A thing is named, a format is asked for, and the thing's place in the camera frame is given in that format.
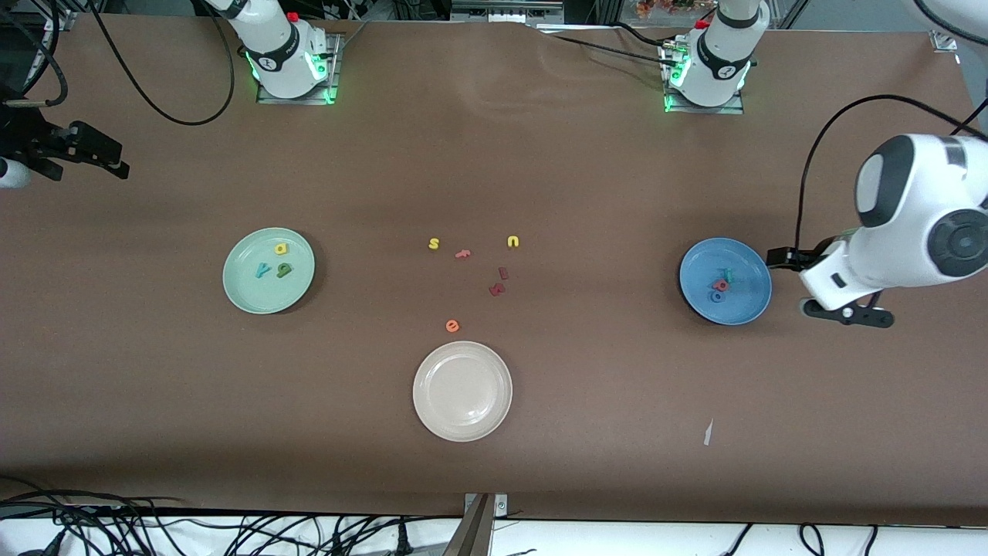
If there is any black base power cable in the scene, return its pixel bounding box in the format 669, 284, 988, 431
540, 22, 674, 69

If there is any aluminium frame profile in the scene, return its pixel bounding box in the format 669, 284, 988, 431
22, 0, 78, 95

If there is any black looped cable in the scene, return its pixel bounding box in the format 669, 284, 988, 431
0, 0, 70, 109

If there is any blue plate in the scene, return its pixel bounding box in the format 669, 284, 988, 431
679, 237, 773, 326

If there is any beige plate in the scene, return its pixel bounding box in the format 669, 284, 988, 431
412, 341, 513, 442

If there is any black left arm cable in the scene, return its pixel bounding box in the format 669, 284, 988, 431
794, 93, 988, 256

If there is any orange flower bunch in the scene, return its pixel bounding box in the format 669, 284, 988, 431
634, 0, 699, 20

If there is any grey metal bar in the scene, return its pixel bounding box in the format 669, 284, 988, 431
442, 494, 495, 556

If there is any small metal table bracket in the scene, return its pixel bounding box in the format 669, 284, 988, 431
463, 493, 509, 518

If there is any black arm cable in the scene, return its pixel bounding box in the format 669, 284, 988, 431
794, 93, 988, 256
85, 0, 237, 127

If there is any brown table cover sheet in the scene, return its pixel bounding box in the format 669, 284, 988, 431
0, 12, 988, 527

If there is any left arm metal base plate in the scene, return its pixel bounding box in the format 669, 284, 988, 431
662, 39, 746, 116

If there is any silver metal rail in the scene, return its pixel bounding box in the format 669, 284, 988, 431
450, 0, 566, 24

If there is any green plate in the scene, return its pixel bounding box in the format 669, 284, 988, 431
222, 227, 316, 315

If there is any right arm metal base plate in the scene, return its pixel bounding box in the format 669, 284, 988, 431
256, 31, 345, 106

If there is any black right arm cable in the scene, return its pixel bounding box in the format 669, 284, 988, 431
85, 0, 237, 127

